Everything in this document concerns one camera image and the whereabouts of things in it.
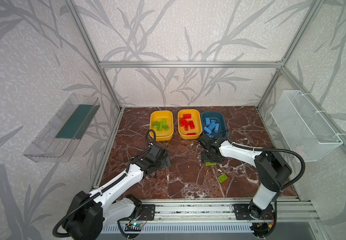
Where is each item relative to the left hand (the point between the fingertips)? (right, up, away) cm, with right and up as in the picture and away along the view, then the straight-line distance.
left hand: (165, 157), depth 85 cm
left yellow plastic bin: (-9, +25, +31) cm, 41 cm away
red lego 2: (+10, +20, +21) cm, 31 cm away
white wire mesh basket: (+64, +16, -21) cm, 69 cm away
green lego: (+26, -5, +5) cm, 27 cm away
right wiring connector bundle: (+49, -33, -11) cm, 60 cm away
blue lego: (+29, +21, +26) cm, 44 cm away
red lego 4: (+13, +16, +23) cm, 31 cm away
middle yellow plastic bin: (+20, +23, +29) cm, 42 cm away
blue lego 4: (+27, +14, +19) cm, 36 cm away
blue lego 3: (+34, +15, +20) cm, 42 cm away
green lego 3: (-2, +16, +20) cm, 26 cm away
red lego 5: (+15, +12, +17) cm, 26 cm away
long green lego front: (-6, +19, +21) cm, 29 cm away
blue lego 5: (+29, +11, +17) cm, 35 cm away
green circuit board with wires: (-14, -31, -13) cm, 36 cm away
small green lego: (-10, +18, +24) cm, 32 cm away
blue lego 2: (+31, +18, +20) cm, 41 cm away
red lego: (+13, +24, +28) cm, 39 cm away
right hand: (+26, 0, +7) cm, 27 cm away
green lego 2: (+33, -12, 0) cm, 35 cm away
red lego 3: (+16, +18, +24) cm, 34 cm away
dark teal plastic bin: (+36, +24, +25) cm, 50 cm away
